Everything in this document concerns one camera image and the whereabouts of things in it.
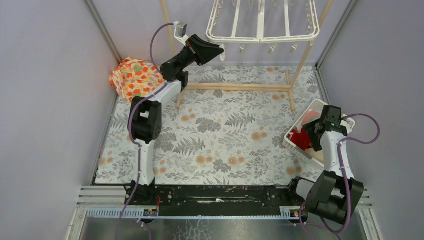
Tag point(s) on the red sock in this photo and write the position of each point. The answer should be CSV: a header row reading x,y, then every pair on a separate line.
x,y
300,139

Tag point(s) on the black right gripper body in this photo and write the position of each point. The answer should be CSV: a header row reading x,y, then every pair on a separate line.
x,y
310,127

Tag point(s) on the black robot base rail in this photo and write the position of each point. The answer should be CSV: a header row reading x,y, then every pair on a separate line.
x,y
214,199

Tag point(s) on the orange floral cloth bundle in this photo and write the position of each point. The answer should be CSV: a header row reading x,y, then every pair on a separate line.
x,y
135,78

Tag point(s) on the white clip sock hanger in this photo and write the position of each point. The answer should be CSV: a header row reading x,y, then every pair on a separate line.
x,y
259,53

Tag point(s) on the floral patterned table mat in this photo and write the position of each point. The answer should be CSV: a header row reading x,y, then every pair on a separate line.
x,y
219,137

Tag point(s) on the wooden drying rack stand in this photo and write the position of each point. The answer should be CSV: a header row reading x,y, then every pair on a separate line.
x,y
238,86

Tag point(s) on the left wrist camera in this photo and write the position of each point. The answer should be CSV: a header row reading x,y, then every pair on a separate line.
x,y
180,29

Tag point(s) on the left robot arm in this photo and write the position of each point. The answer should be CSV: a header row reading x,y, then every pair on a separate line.
x,y
145,118

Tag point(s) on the white perforated plastic basket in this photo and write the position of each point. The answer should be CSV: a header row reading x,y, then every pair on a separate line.
x,y
294,145

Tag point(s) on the white slotted cable duct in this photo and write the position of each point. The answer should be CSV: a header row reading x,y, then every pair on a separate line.
x,y
282,213

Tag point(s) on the beige sock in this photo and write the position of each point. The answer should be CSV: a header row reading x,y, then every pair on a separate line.
x,y
318,155

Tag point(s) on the pink green patterned sock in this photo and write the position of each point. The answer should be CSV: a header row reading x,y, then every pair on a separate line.
x,y
309,117

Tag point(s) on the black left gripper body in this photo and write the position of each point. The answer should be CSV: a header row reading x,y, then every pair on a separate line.
x,y
195,50

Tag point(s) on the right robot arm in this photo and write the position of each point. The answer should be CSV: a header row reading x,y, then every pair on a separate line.
x,y
336,193

